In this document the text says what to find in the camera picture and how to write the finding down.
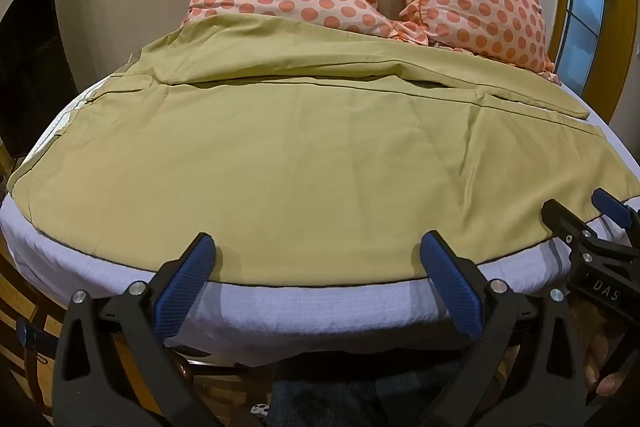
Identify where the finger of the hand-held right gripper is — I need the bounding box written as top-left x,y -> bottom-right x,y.
542,199 -> 602,259
591,188 -> 640,234

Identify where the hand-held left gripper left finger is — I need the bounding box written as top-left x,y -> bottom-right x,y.
54,232 -> 219,427

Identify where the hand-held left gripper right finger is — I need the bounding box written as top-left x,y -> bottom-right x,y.
418,230 -> 601,427

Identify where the olive green bed sheet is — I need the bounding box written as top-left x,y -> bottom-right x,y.
6,14 -> 640,291

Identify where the person's right hand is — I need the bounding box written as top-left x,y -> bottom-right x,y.
570,296 -> 640,400

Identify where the bed with white sheet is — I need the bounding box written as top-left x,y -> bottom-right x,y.
0,68 -> 640,370

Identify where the dark doorway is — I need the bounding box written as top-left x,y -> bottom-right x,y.
0,0 -> 79,160

